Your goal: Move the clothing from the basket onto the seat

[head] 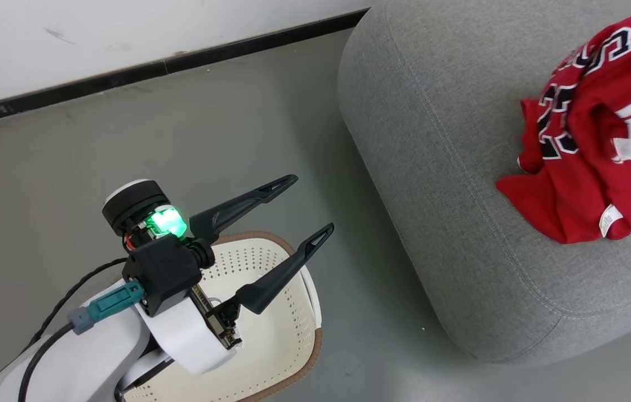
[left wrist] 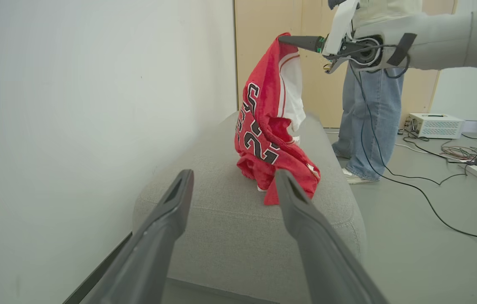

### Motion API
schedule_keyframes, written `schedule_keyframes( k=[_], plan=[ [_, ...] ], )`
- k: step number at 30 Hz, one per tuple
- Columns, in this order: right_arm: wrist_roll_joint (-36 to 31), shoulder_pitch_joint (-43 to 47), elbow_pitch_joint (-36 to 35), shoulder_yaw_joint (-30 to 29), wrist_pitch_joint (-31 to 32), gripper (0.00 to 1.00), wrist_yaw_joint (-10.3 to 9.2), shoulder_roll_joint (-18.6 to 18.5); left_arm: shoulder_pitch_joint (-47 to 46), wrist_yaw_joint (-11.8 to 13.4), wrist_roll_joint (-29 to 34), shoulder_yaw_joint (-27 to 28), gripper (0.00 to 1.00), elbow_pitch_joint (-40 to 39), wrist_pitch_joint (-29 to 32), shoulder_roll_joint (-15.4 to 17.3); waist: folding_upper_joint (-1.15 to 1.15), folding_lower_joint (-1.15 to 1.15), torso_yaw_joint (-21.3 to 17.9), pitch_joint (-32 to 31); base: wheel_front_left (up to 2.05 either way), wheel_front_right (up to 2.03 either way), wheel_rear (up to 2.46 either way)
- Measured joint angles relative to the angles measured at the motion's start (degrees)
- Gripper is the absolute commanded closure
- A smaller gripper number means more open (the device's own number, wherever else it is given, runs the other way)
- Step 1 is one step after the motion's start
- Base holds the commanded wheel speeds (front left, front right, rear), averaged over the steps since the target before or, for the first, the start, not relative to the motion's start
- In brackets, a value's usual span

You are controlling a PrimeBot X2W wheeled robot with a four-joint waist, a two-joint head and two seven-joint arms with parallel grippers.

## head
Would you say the grey fabric sofa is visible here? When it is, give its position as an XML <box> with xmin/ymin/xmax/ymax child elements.
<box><xmin>337</xmin><ymin>0</ymin><xmax>631</xmax><ymax>367</ymax></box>

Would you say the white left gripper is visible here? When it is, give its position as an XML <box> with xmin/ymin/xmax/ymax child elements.
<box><xmin>102</xmin><ymin>174</ymin><xmax>335</xmax><ymax>376</ymax></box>

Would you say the twisted black cable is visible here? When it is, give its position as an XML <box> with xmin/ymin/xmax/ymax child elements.
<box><xmin>22</xmin><ymin>257</ymin><xmax>127</xmax><ymax>353</ymax></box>

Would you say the left teal plug camera cable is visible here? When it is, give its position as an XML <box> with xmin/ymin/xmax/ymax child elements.
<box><xmin>17</xmin><ymin>279</ymin><xmax>145</xmax><ymax>402</ymax></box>

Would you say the black baseboard strip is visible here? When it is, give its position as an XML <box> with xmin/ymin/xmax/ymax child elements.
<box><xmin>165</xmin><ymin>8</ymin><xmax>372</xmax><ymax>74</ymax></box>
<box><xmin>0</xmin><ymin>58</ymin><xmax>168</xmax><ymax>130</ymax></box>

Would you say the red basketball jersey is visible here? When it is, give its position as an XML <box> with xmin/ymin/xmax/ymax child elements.
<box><xmin>496</xmin><ymin>3</ymin><xmax>631</xmax><ymax>245</ymax></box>

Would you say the white perforated laundry basket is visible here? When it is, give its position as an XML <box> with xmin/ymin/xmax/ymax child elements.
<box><xmin>114</xmin><ymin>231</ymin><xmax>323</xmax><ymax>402</ymax></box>

